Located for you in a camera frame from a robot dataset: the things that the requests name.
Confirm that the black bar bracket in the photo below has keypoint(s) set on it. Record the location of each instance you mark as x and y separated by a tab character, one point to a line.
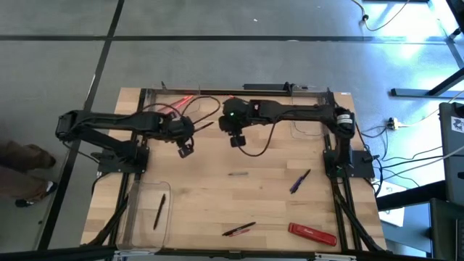
264	86

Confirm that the red stapler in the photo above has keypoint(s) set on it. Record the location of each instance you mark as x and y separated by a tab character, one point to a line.
311	234

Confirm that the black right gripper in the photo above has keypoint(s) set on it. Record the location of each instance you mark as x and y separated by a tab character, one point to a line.
233	114

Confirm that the black side desk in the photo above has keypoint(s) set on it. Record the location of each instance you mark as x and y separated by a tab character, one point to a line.
446	232

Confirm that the grey equipment case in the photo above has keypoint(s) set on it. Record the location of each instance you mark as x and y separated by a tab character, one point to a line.
453	163

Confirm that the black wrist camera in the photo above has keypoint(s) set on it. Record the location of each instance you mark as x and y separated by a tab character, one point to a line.
185	151
238	141

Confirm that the person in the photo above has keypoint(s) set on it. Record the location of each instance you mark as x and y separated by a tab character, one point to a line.
21	156

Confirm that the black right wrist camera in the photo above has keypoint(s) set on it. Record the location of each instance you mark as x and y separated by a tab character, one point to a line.
238	141

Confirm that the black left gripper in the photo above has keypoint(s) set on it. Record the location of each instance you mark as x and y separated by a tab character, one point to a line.
177	128

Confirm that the pink pencil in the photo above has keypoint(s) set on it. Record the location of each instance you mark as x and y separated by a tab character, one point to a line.
177	106

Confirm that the black aluminium table frame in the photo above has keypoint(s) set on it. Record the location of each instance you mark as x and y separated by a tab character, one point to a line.
210	92

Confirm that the black front crossbar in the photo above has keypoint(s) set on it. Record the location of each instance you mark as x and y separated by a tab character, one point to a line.
54	253

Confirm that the black pen with white print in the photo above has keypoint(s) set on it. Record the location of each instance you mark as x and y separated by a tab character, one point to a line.
239	228

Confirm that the blue pen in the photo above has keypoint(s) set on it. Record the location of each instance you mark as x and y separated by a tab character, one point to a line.
295	185

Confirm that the grey pen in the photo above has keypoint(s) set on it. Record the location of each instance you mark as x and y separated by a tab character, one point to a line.
238	173

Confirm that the clear plastic bin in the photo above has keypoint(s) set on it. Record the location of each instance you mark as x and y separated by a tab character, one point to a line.
304	128
159	98
141	217

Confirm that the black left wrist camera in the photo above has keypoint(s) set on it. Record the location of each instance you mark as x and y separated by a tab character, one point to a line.
185	151

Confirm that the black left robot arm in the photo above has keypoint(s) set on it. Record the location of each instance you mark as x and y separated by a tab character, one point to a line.
108	121

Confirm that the thin black pen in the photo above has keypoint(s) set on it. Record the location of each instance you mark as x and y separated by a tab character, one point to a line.
305	174

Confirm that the plain black pen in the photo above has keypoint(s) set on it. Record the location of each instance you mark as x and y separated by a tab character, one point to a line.
159	212

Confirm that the white paper sheet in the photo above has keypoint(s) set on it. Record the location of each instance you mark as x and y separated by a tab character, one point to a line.
393	214

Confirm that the white power strip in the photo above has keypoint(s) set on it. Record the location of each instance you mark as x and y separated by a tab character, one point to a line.
392	124

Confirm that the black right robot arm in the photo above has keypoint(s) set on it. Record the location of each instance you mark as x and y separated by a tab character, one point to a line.
301	110

